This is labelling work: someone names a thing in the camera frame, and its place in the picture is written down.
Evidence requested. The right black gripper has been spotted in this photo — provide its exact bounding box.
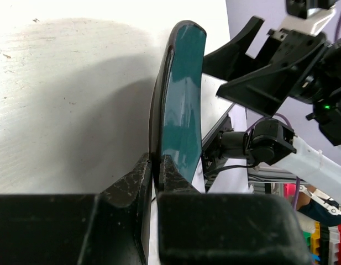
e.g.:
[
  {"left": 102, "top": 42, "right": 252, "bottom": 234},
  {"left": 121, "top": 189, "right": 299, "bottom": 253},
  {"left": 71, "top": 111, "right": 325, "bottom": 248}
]
[{"left": 202, "top": 16, "right": 341, "bottom": 146}]

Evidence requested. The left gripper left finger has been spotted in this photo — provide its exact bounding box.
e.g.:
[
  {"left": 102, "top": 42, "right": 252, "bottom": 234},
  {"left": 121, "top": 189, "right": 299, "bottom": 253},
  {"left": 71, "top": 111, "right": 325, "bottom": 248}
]
[{"left": 77, "top": 153, "right": 152, "bottom": 264}]

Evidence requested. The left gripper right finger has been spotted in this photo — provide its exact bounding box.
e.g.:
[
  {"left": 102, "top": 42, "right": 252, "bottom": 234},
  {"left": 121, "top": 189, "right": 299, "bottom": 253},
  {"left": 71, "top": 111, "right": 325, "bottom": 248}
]
[{"left": 157, "top": 155, "right": 203, "bottom": 264}]

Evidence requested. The teal square plate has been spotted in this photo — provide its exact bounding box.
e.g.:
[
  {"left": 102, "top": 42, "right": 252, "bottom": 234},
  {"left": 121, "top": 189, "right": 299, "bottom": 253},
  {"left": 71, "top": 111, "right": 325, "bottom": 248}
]
[{"left": 148, "top": 20, "right": 207, "bottom": 183}]

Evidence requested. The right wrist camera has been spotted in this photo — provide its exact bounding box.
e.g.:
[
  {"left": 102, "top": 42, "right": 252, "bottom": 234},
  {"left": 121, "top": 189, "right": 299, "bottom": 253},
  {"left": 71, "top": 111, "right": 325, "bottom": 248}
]
[{"left": 278, "top": 0, "right": 337, "bottom": 36}]

